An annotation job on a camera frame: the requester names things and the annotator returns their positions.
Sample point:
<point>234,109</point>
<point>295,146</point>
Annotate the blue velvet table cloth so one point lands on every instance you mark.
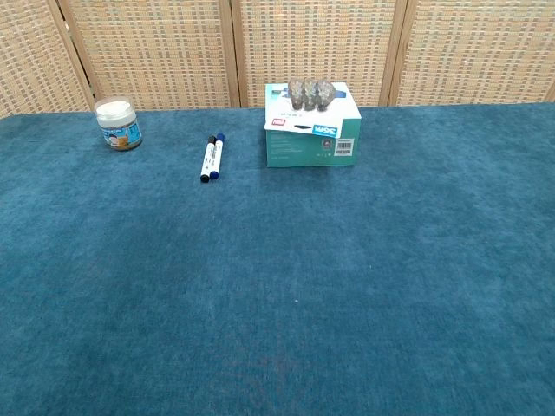
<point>277,281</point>

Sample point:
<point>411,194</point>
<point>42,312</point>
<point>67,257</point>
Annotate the teal and white cardboard box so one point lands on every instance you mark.
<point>310,138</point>

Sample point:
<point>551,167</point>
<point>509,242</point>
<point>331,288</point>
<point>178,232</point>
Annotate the white marker with blue cap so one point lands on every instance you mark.
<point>217,156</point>

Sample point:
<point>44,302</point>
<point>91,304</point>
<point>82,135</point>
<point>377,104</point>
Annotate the white marker with black cap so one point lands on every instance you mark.
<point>208,159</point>

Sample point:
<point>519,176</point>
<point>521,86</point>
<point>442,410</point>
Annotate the woven folding screen panel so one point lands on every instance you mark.
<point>477,52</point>
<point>152,52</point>
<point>316,39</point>
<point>26,56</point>

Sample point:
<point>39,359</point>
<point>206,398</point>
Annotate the clear jar with white lid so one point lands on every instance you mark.
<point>118,125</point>

